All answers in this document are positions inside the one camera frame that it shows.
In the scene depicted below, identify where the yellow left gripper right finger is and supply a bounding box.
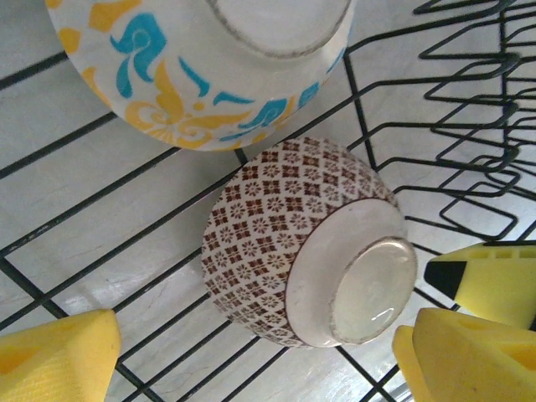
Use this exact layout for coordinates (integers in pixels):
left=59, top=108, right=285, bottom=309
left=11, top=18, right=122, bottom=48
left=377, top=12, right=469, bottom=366
left=392, top=307, right=536, bottom=402

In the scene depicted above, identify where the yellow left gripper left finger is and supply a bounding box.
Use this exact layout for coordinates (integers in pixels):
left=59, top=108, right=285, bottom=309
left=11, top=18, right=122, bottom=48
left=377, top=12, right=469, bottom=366
left=0, top=308, right=123, bottom=402

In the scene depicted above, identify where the black wire dish rack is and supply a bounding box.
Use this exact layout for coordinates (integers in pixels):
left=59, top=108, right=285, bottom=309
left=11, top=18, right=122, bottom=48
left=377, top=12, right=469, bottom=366
left=0, top=0, right=536, bottom=402

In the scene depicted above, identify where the patterned teacup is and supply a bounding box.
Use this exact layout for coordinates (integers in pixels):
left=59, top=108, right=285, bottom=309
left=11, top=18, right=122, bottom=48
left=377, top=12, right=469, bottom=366
left=200, top=136, right=420, bottom=349

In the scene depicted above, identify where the blue and yellow patterned cup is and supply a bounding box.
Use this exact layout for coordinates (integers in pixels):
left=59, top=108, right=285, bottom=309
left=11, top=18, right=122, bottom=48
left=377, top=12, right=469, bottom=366
left=44, top=0, right=357, bottom=152

